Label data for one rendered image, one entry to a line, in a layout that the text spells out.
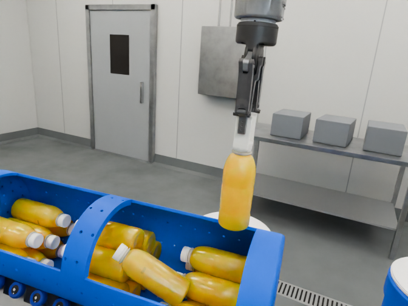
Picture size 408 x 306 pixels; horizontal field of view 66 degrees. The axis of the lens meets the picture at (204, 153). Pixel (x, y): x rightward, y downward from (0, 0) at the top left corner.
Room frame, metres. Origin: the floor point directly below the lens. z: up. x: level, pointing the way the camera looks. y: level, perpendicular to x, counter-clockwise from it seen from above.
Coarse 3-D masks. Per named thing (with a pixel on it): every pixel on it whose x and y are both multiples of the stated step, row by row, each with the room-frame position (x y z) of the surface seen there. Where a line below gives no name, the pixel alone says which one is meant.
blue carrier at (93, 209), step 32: (0, 192) 0.89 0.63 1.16; (32, 192) 0.98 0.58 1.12; (64, 192) 0.91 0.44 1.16; (96, 192) 0.80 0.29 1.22; (96, 224) 0.64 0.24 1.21; (128, 224) 0.86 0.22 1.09; (160, 224) 0.82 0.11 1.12; (192, 224) 0.77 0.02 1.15; (0, 256) 0.65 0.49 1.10; (64, 256) 0.60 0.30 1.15; (160, 256) 0.80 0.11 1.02; (256, 256) 0.55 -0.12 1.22; (64, 288) 0.60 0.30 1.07; (96, 288) 0.57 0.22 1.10; (256, 288) 0.49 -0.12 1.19
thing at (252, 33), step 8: (240, 24) 0.59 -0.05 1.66; (248, 24) 0.58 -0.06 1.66; (256, 24) 0.57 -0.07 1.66; (264, 24) 0.57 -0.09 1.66; (272, 24) 0.58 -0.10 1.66; (240, 32) 0.59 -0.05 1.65; (248, 32) 0.58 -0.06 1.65; (256, 32) 0.57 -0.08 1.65; (264, 32) 0.57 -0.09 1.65; (272, 32) 0.58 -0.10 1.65; (240, 40) 0.59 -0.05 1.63; (248, 40) 0.58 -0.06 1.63; (256, 40) 0.57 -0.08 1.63; (264, 40) 0.57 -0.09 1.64; (272, 40) 0.58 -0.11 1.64; (248, 48) 0.58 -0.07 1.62; (256, 48) 0.57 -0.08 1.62; (256, 56) 0.58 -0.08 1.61; (256, 64) 0.58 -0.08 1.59
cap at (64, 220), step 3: (60, 216) 0.83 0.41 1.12; (63, 216) 0.83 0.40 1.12; (66, 216) 0.83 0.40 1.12; (69, 216) 0.84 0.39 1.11; (60, 219) 0.82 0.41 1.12; (63, 219) 0.82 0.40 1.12; (66, 219) 0.83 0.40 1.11; (69, 219) 0.84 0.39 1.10; (60, 222) 0.81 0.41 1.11; (63, 222) 0.82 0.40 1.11; (66, 222) 0.83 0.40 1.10; (69, 222) 0.84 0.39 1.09; (60, 225) 0.82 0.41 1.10; (63, 225) 0.82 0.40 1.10; (66, 225) 0.83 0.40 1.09
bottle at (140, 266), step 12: (132, 252) 0.62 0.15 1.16; (144, 252) 0.63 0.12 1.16; (132, 264) 0.60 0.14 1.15; (144, 264) 0.60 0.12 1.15; (156, 264) 0.61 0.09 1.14; (132, 276) 0.59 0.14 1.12; (144, 276) 0.59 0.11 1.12; (156, 276) 0.59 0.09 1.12; (168, 276) 0.60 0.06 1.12; (180, 276) 0.61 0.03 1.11; (156, 288) 0.58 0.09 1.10; (168, 288) 0.58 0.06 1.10; (180, 288) 0.58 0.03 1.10; (168, 300) 0.58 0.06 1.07; (180, 300) 0.57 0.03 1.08
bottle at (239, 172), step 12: (228, 156) 0.61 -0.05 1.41; (240, 156) 0.59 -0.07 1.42; (252, 156) 0.61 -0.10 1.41; (228, 168) 0.59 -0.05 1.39; (240, 168) 0.58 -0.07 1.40; (252, 168) 0.59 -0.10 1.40; (228, 180) 0.59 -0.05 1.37; (240, 180) 0.58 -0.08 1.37; (252, 180) 0.59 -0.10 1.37; (228, 192) 0.58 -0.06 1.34; (240, 192) 0.58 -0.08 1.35; (252, 192) 0.59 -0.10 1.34; (228, 204) 0.58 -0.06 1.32; (240, 204) 0.58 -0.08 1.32; (228, 216) 0.58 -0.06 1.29; (240, 216) 0.58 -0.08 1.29; (228, 228) 0.58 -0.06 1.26; (240, 228) 0.58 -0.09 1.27
